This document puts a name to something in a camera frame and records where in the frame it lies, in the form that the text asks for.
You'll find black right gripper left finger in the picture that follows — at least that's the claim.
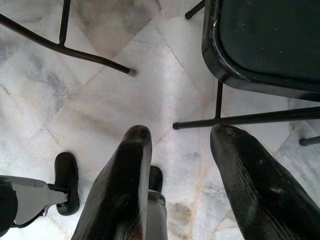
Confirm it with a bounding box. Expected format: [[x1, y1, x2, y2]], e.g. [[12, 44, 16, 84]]
[[71, 125, 153, 240]]

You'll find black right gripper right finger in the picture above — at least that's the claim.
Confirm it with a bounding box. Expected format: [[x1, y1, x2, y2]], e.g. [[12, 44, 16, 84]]
[[209, 124, 320, 240]]

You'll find robot right foot black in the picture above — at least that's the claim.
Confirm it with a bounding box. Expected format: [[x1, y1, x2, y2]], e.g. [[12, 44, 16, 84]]
[[148, 165, 164, 193]]

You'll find robot foot black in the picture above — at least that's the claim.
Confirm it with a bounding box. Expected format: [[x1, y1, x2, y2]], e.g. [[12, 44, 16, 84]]
[[148, 165, 164, 193], [53, 151, 81, 216]]

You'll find robot right leg silver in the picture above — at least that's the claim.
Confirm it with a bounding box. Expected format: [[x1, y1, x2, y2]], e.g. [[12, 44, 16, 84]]
[[145, 189, 168, 240]]

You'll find robot leg silver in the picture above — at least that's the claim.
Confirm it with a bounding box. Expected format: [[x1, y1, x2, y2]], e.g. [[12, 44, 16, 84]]
[[145, 189, 168, 240], [0, 175, 70, 229]]

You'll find robot left foot black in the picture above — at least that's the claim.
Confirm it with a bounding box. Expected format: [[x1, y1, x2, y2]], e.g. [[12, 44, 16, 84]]
[[53, 151, 81, 216]]

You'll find robot left leg silver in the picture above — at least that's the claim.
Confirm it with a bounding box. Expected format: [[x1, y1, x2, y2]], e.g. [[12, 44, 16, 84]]
[[0, 175, 70, 229]]

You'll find black metal folding chair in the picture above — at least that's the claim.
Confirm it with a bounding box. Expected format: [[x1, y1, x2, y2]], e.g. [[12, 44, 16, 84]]
[[172, 0, 320, 147]]

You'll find dark metal chair frame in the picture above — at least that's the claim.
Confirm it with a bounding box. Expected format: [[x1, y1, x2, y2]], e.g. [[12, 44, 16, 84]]
[[0, 0, 138, 77]]

